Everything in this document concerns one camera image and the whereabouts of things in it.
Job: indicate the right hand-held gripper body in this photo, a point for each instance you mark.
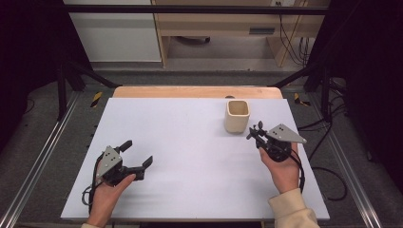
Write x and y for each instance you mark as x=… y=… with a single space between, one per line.
x=280 y=144

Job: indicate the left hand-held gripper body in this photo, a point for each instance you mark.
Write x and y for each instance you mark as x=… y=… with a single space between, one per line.
x=111 y=169

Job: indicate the black makeup brush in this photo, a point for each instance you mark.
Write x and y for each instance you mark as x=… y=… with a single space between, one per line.
x=260 y=124

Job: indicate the beige square cup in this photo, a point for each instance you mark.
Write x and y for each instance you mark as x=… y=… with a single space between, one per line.
x=237 y=122

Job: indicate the person's left hand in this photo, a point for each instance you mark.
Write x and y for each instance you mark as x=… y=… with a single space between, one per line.
x=106 y=199

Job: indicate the person's right hand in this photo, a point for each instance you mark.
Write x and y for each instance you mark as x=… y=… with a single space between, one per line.
x=283 y=175

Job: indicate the white table board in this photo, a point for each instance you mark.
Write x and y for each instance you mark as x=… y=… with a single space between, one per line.
x=190 y=177

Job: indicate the yellow black floor tape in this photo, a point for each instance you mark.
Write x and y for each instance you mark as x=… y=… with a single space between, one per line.
x=96 y=99
x=299 y=99

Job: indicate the black metal stand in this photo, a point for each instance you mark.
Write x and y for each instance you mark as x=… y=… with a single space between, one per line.
x=324 y=91
x=62 y=91

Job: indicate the wooden table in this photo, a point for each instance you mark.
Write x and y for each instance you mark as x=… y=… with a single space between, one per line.
x=177 y=91

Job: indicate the grey desk label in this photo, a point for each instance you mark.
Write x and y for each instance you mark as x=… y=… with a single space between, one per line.
x=262 y=31

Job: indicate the white cabinet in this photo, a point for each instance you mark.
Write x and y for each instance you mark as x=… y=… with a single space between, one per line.
x=120 y=38

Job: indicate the black curtain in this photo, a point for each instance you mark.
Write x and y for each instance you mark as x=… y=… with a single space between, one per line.
x=370 y=79
x=28 y=47

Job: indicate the wooden desk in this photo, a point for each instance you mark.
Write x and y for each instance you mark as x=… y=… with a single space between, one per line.
x=221 y=23

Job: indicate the aluminium floor rail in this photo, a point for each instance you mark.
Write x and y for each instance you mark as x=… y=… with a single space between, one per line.
x=351 y=174
x=38 y=158

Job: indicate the black horizontal frame bar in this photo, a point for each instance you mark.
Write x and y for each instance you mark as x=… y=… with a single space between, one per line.
x=190 y=9

